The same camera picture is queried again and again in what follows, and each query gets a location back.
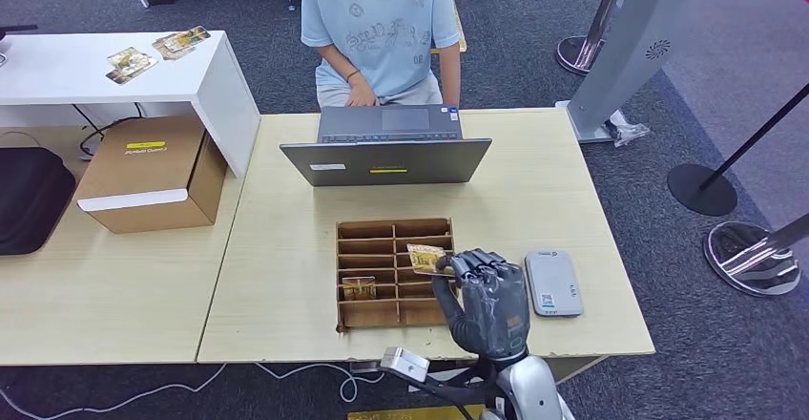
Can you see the black bag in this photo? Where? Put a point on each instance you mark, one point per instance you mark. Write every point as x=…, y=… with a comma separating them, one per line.
x=31, y=202

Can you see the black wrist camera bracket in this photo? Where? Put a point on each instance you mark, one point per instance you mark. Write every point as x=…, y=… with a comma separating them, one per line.
x=442, y=392

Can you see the grey Lenovo laptop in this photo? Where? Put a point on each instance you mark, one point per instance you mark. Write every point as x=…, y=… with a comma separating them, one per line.
x=385, y=164

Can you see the person's left forearm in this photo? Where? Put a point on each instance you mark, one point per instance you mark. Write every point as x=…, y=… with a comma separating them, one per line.
x=449, y=75

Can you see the chrome stanchion post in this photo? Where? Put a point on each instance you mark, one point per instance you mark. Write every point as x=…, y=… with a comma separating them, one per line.
x=752, y=265
x=578, y=53

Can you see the clear plastic bag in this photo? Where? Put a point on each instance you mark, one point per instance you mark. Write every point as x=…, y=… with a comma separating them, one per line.
x=626, y=131

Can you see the silver kiosk panel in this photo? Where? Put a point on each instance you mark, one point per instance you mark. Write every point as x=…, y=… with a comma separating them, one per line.
x=638, y=25

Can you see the person's right hand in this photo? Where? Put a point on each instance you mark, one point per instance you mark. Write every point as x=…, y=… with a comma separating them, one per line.
x=361, y=96

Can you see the yellow floor plate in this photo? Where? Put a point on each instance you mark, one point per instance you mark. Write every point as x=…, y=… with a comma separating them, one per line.
x=392, y=413

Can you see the photo-print room key card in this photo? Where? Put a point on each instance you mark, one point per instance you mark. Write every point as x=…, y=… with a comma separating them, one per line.
x=359, y=289
x=425, y=259

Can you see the black stanchion post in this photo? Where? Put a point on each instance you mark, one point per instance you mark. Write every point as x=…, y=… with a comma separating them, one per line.
x=701, y=191

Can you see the white side table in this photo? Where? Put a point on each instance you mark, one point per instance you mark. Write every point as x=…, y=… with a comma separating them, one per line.
x=63, y=69

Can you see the grey card reader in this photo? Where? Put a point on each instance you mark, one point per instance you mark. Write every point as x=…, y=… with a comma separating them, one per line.
x=553, y=278

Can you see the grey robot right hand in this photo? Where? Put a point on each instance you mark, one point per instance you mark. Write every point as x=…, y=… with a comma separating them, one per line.
x=493, y=309

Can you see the brown divided card rack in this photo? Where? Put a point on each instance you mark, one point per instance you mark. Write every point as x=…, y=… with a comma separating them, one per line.
x=366, y=246

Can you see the person's right forearm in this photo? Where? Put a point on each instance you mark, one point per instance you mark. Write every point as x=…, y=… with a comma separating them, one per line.
x=338, y=66

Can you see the brown cardboard box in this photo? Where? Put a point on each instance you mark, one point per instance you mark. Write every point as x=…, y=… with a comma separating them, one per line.
x=145, y=170

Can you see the person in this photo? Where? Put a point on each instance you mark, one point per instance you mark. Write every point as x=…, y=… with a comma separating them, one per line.
x=379, y=31

